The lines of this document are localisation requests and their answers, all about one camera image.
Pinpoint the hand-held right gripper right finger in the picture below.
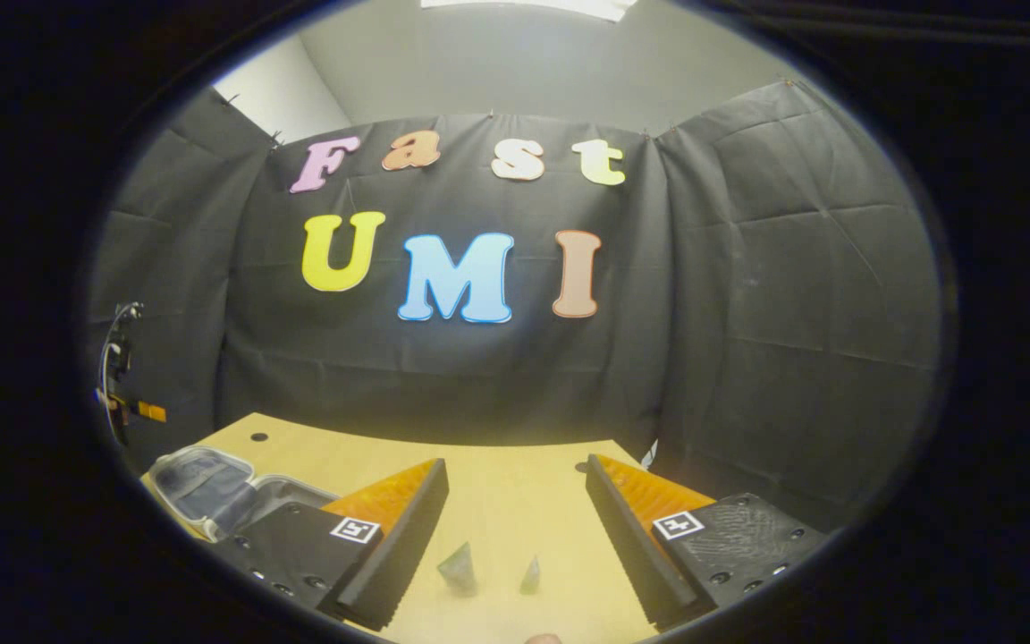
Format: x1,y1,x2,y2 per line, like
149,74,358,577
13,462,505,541
585,453,829,630

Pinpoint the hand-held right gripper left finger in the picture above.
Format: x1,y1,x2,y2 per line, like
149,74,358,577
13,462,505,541
222,458,451,633

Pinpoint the white suitcase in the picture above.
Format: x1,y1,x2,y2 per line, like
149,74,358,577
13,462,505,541
141,445,342,544

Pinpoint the black backdrop cloth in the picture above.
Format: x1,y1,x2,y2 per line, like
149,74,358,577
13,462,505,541
86,80,943,533

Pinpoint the ceiling light panel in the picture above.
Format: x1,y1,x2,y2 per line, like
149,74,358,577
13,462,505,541
421,0,638,23

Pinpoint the black stand with cable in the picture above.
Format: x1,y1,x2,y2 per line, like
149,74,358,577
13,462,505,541
97,301,169,448

